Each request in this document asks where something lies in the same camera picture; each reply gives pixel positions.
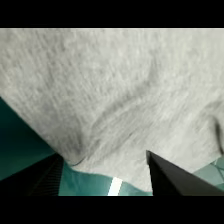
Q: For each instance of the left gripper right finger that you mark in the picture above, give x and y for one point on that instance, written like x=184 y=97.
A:
x=173 y=181

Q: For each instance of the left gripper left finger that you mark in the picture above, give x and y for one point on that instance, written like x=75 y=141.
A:
x=36 y=181

